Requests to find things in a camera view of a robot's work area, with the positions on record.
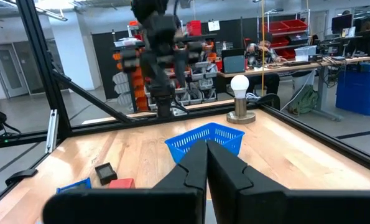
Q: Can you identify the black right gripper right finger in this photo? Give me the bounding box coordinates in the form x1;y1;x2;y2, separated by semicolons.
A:
208;141;370;224

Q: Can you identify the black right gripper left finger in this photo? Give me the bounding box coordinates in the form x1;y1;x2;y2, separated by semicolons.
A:
42;139;208;224

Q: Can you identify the red charger with prongs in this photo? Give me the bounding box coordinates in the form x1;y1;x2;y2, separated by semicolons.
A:
108;178;136;190

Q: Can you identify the black plastic office box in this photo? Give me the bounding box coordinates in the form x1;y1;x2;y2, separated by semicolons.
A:
94;162;118;186

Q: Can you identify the blue plastic office box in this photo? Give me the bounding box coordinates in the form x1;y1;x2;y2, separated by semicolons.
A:
56;177;93;195

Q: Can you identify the wooden office desk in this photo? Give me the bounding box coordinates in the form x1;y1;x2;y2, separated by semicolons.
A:
217;55;370;122

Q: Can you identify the blue plastic slotted basket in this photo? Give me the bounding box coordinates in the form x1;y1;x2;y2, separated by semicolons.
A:
165;122;246;164

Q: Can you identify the white bulb lamp brass base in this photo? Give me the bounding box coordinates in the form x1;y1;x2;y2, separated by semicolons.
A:
226;74;256;124

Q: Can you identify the parts bin rack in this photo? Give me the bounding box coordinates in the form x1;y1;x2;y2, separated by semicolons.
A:
112;20;219;113

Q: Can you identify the white waste bin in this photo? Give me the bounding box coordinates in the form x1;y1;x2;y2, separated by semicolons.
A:
292;70;316;94

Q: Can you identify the dark laptop screen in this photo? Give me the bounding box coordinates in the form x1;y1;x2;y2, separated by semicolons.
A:
221;48;246;75

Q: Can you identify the person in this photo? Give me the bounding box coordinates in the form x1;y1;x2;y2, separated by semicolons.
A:
246;32;287;95
358;21;370;57

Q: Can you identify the large blue storage crate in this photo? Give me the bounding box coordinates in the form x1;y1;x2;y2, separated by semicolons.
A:
335;63;370;116

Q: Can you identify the red bin shelf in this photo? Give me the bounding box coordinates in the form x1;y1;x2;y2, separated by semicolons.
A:
258;19;308;60

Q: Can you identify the black computer monitor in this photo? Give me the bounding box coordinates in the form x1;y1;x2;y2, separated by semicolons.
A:
331;13;354;35

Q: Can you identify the grey glass door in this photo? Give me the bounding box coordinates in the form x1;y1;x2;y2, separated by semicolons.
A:
0;43;29;98

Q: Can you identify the black rail clamp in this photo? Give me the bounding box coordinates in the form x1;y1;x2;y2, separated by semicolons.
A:
5;168;39;187
255;93;282;111

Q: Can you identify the silver metal bracket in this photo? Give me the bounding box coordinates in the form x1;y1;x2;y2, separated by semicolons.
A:
45;108;60;154

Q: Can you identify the yellow hanging cable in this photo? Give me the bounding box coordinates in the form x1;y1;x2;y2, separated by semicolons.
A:
260;0;266;96

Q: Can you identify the black table frame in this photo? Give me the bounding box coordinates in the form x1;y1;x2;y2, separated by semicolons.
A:
0;0;370;215

